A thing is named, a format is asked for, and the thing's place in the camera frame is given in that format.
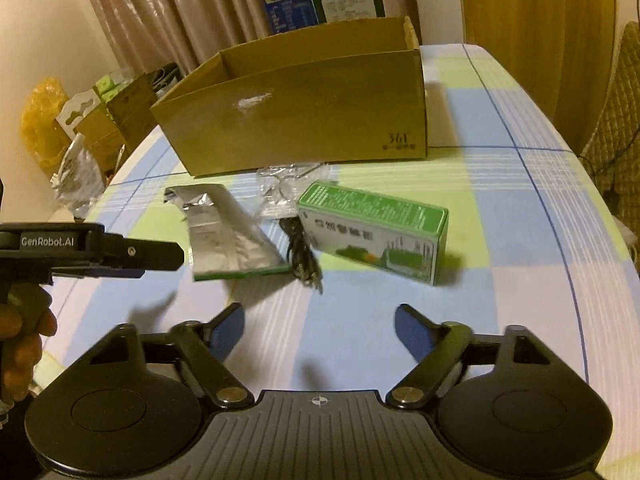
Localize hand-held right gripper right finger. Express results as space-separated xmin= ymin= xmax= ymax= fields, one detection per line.
xmin=387 ymin=303 xmax=568 ymax=409

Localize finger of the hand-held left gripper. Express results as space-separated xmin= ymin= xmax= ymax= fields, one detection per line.
xmin=102 ymin=232 xmax=185 ymax=272
xmin=50 ymin=265 xmax=147 ymax=280

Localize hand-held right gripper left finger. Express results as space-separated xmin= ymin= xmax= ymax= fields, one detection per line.
xmin=75 ymin=302 xmax=256 ymax=409

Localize silver foil pouch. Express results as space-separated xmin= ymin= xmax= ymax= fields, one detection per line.
xmin=164 ymin=183 xmax=292 ymax=282

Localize black cable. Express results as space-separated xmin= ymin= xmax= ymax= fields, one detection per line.
xmin=277 ymin=216 xmax=325 ymax=293

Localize green medicine box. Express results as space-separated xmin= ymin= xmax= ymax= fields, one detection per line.
xmin=296 ymin=181 xmax=449 ymax=287

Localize clear plastic bag with rings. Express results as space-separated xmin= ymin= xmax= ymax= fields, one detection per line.
xmin=256 ymin=162 xmax=331 ymax=220

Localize checked cloth covered desktop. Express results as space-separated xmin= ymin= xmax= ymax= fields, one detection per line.
xmin=0 ymin=42 xmax=640 ymax=401

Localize person's left hand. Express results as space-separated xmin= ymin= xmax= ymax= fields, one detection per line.
xmin=0 ymin=290 xmax=57 ymax=403

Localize crumpled silvery plastic bag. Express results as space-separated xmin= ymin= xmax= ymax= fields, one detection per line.
xmin=50 ymin=132 xmax=106 ymax=218

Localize yellow plastic bag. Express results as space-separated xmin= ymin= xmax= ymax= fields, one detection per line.
xmin=21 ymin=77 xmax=71 ymax=178

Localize white cardboard hanger flap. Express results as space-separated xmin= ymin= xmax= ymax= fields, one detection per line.
xmin=55 ymin=91 xmax=108 ymax=138

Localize brown storage cardboard box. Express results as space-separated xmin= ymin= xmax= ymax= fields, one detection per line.
xmin=75 ymin=72 xmax=158 ymax=173

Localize light green small packets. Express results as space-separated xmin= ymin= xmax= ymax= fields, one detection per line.
xmin=95 ymin=72 xmax=123 ymax=103

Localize dark bag with white dishes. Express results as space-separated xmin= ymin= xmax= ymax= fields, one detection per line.
xmin=152 ymin=62 xmax=181 ymax=96

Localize beige curtain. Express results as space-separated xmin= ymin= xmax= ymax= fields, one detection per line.
xmin=75 ymin=0 xmax=416 ymax=91

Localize yellow wooden door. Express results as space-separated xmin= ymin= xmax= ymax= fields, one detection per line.
xmin=457 ymin=0 xmax=621 ymax=126

